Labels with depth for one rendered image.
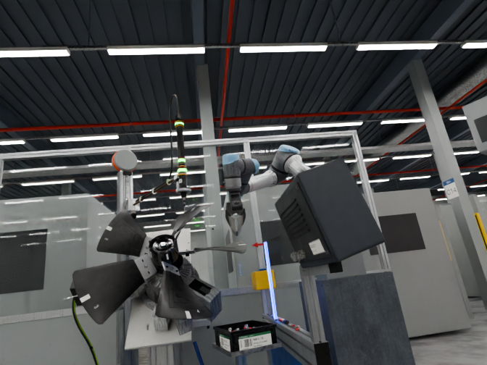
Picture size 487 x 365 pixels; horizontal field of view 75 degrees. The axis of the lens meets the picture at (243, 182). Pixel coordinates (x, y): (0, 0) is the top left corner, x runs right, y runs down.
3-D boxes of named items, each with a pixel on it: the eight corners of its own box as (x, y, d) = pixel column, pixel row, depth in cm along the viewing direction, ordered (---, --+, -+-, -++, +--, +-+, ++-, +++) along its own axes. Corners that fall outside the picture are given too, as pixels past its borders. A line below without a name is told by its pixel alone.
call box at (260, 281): (253, 292, 170) (250, 272, 174) (271, 290, 172) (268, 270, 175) (256, 293, 155) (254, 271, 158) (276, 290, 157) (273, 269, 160)
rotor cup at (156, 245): (148, 278, 132) (143, 256, 125) (151, 253, 144) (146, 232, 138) (182, 274, 134) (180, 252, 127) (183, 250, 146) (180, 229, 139)
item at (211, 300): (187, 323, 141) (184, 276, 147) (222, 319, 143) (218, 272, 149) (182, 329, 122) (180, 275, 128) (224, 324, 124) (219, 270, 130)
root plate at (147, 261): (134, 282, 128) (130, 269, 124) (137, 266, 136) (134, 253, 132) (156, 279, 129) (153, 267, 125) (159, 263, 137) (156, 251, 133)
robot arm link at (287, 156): (343, 221, 153) (282, 164, 191) (359, 196, 146) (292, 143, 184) (327, 221, 146) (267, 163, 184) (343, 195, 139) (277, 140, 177)
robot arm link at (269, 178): (269, 178, 195) (220, 193, 155) (277, 163, 190) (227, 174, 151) (285, 187, 190) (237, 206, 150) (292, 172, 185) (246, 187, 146)
